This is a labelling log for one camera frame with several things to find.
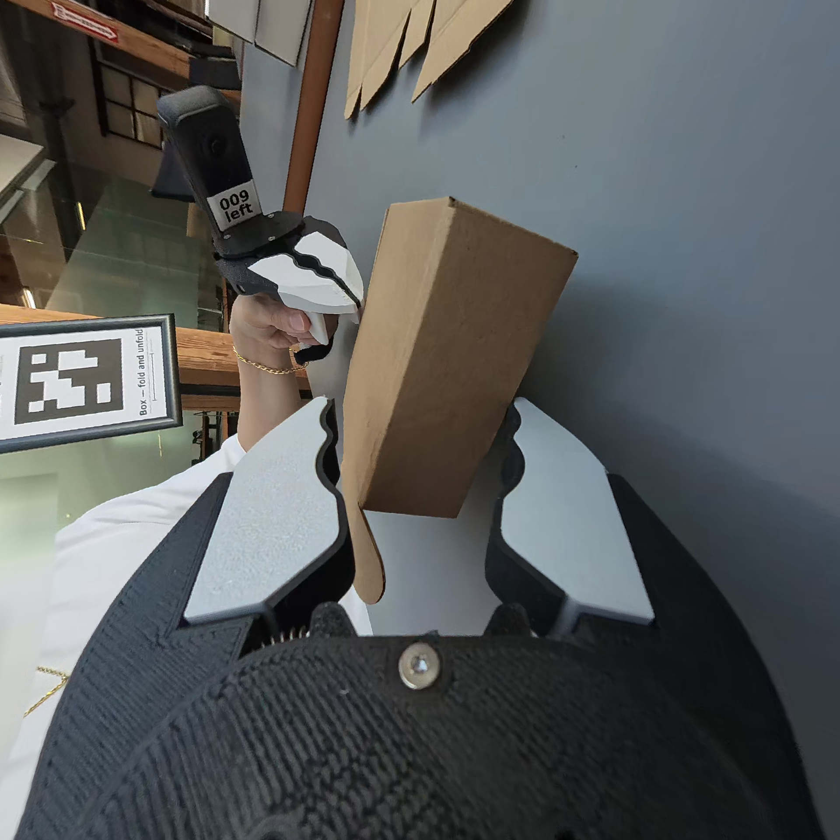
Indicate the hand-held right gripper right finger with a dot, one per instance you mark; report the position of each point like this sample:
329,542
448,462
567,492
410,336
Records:
564,512

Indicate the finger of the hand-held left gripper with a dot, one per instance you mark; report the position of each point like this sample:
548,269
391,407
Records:
334,262
295,282

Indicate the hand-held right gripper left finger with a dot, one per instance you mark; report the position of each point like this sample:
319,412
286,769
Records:
262,512

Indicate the brown cardboard box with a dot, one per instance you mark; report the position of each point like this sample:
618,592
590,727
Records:
446,354

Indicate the person's left forearm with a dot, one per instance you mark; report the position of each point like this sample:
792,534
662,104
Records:
269,407

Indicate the person's left hand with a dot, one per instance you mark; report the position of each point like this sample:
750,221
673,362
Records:
262,328

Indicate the black framed window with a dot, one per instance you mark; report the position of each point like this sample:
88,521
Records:
131,98

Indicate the wooden beam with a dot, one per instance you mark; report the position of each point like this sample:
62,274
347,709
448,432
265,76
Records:
138,46

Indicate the flat white cardboard sheet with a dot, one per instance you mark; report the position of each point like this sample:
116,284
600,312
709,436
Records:
269,23

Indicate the red label sticker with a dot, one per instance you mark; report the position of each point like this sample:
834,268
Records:
82,19

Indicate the flat brown cardboard sheet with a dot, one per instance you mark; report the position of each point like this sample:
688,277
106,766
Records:
380,46

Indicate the black framed marker sign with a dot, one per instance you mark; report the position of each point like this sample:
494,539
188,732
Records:
85,380

